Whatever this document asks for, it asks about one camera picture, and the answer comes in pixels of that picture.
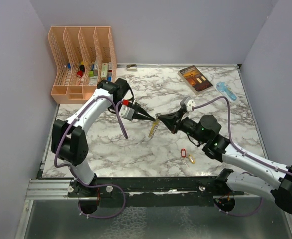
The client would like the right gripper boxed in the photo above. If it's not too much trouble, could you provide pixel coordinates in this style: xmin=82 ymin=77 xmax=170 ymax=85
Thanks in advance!
xmin=159 ymin=107 xmax=206 ymax=144

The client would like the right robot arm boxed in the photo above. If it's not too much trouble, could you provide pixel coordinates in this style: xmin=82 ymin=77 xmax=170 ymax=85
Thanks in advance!
xmin=158 ymin=112 xmax=292 ymax=214

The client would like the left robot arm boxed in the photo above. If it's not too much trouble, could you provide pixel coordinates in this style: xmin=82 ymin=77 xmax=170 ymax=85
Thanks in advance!
xmin=51 ymin=78 xmax=155 ymax=197

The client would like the red tag key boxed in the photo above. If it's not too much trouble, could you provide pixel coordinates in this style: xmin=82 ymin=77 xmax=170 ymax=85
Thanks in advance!
xmin=180 ymin=148 xmax=188 ymax=168

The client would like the orange-yellow tag key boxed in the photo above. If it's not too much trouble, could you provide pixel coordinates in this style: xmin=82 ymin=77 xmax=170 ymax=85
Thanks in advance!
xmin=187 ymin=154 xmax=196 ymax=164

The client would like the beige small object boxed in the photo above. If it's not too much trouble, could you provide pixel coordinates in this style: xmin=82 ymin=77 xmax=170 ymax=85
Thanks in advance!
xmin=126 ymin=64 xmax=137 ymax=72

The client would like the paperback book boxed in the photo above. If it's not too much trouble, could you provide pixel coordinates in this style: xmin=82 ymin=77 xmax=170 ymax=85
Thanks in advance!
xmin=178 ymin=65 xmax=213 ymax=95

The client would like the green white box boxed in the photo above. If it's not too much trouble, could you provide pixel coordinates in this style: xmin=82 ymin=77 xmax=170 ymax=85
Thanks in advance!
xmin=100 ymin=63 xmax=108 ymax=80

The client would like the blue packaged item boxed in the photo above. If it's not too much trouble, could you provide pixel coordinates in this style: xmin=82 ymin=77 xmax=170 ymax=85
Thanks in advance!
xmin=216 ymin=82 xmax=238 ymax=102

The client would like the red black bottle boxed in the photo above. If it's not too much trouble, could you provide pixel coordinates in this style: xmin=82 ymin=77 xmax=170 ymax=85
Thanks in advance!
xmin=76 ymin=64 xmax=85 ymax=78

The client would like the peach desk organizer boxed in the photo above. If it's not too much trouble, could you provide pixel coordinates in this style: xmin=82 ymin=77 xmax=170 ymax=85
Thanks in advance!
xmin=48 ymin=26 xmax=117 ymax=104

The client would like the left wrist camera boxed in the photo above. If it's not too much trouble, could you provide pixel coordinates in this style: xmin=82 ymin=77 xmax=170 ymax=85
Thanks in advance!
xmin=119 ymin=99 xmax=135 ymax=121

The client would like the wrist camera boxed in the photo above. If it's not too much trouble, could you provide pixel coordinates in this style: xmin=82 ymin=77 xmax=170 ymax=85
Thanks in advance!
xmin=180 ymin=96 xmax=196 ymax=112
xmin=119 ymin=99 xmax=135 ymax=121

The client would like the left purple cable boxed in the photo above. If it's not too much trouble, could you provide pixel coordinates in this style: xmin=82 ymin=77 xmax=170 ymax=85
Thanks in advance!
xmin=54 ymin=94 xmax=130 ymax=220

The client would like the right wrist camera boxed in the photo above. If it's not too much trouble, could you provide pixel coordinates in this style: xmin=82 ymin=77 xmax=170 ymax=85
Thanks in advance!
xmin=180 ymin=96 xmax=196 ymax=112

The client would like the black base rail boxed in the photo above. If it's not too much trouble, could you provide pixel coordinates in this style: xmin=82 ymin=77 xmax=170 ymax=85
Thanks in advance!
xmin=68 ymin=176 xmax=243 ymax=208

